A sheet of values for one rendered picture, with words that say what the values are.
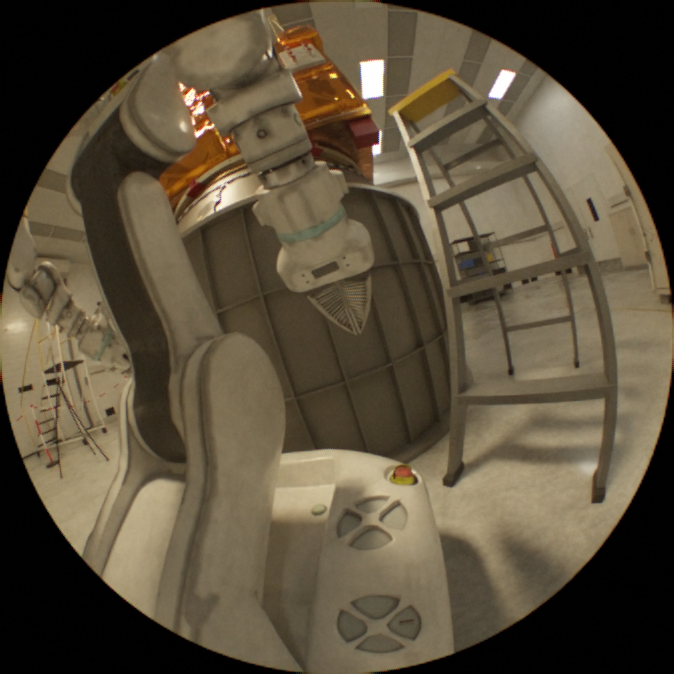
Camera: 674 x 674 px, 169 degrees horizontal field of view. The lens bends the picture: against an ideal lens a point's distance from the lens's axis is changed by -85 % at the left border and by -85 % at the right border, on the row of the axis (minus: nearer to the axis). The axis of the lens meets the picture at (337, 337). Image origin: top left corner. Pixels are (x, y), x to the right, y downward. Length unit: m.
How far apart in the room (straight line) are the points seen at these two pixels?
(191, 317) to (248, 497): 0.20
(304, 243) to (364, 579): 0.35
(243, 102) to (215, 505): 0.29
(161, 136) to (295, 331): 0.69
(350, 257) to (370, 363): 0.67
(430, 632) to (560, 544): 0.45
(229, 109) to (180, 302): 0.20
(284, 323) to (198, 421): 0.63
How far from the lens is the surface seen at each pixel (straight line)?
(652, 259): 2.85
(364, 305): 0.31
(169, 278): 0.29
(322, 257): 0.22
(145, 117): 0.36
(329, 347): 0.81
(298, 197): 0.18
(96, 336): 0.50
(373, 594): 0.30
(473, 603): 0.63
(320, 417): 0.86
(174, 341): 0.27
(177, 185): 1.85
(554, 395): 0.65
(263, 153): 0.19
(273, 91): 0.19
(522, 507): 0.76
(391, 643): 0.34
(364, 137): 1.50
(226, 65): 0.19
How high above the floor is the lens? 0.61
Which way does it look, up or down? 3 degrees down
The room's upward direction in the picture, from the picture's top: 17 degrees counter-clockwise
